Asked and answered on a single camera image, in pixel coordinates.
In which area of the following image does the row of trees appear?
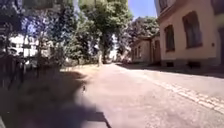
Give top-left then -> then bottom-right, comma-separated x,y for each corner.
0,0 -> 160,68

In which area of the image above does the dry grass patch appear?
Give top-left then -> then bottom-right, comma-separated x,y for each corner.
59,64 -> 101,81

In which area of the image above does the grey asphalt road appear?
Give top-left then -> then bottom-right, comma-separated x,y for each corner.
0,63 -> 224,128

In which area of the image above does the dark fence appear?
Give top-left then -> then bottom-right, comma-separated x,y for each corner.
0,53 -> 44,88

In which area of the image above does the grey pavement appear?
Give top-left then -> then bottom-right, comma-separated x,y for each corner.
116,63 -> 224,103

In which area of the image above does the low beige building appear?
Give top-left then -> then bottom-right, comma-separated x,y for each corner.
128,32 -> 162,65

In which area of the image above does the cobblestone strip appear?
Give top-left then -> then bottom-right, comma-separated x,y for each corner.
114,64 -> 224,115

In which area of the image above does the white building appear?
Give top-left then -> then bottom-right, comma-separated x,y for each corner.
8,33 -> 51,59

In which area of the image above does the beige building with brown windows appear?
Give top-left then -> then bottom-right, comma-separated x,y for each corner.
153,0 -> 224,70

